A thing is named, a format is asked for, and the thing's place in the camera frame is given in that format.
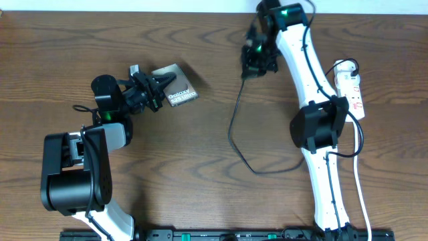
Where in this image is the white power strip cord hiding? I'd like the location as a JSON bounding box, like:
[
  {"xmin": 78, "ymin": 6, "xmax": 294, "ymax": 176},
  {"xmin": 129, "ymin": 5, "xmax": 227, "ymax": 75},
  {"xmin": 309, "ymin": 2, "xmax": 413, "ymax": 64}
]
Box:
[{"xmin": 352, "ymin": 120, "xmax": 372, "ymax": 241}]

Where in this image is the black charging cable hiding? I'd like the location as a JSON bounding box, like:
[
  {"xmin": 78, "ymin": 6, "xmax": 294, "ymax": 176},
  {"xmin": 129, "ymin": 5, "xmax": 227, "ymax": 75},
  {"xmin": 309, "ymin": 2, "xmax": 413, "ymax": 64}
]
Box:
[{"xmin": 227, "ymin": 58, "xmax": 360, "ymax": 176}]

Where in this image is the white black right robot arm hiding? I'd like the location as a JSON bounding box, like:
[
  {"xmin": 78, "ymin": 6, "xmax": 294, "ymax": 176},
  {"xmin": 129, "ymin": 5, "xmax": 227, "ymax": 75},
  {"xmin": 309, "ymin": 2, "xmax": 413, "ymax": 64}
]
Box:
[{"xmin": 241, "ymin": 1, "xmax": 358, "ymax": 240}]

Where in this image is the white power strip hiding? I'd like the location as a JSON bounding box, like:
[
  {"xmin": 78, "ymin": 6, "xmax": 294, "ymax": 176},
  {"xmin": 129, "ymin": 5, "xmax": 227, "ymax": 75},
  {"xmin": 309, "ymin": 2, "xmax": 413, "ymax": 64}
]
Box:
[{"xmin": 334, "ymin": 70, "xmax": 365, "ymax": 121}]

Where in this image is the Galaxy smartphone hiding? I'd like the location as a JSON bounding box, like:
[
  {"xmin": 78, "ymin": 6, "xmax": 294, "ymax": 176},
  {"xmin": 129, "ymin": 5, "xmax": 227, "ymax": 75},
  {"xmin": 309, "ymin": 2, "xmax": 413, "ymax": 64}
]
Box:
[{"xmin": 152, "ymin": 64, "xmax": 199, "ymax": 107}]

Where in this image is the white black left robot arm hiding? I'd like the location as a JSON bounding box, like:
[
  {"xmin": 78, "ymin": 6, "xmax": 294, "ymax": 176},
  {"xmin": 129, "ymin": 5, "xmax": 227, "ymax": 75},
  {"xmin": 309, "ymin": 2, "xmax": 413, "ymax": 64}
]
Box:
[{"xmin": 40, "ymin": 66, "xmax": 177, "ymax": 240}]

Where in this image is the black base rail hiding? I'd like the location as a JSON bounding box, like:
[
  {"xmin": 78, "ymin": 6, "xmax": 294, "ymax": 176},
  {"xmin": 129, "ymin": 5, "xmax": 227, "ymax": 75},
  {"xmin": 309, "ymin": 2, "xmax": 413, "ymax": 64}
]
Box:
[{"xmin": 59, "ymin": 228, "xmax": 395, "ymax": 241}]

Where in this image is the white charger plug adapter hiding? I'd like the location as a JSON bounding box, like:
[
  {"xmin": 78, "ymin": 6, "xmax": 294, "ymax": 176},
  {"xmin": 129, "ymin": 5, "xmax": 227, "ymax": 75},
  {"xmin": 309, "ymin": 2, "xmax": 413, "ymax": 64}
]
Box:
[{"xmin": 334, "ymin": 60, "xmax": 356, "ymax": 74}]

